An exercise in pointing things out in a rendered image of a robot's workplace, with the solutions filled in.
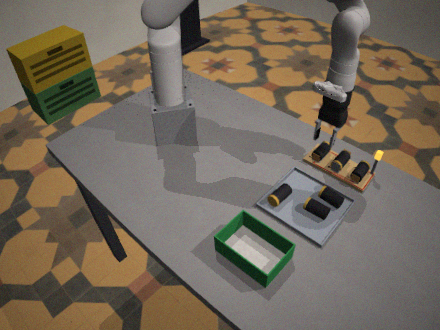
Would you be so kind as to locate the green open-top box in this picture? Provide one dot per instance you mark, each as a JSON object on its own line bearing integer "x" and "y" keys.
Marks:
{"x": 258, "y": 244}

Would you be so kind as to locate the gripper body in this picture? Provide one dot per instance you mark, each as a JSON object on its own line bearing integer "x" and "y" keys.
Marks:
{"x": 339, "y": 88}

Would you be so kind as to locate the black battery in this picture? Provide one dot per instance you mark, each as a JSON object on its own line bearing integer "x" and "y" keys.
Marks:
{"x": 361, "y": 169}
{"x": 342, "y": 159}
{"x": 316, "y": 208}
{"x": 331, "y": 197}
{"x": 279, "y": 195}
{"x": 322, "y": 149}

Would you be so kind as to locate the wooden battery holder board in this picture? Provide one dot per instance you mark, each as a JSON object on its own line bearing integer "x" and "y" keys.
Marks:
{"x": 344, "y": 174}

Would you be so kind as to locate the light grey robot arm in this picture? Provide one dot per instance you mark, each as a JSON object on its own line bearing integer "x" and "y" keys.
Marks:
{"x": 165, "y": 45}

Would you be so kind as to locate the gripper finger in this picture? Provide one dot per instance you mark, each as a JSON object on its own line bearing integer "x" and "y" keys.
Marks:
{"x": 317, "y": 129}
{"x": 333, "y": 138}

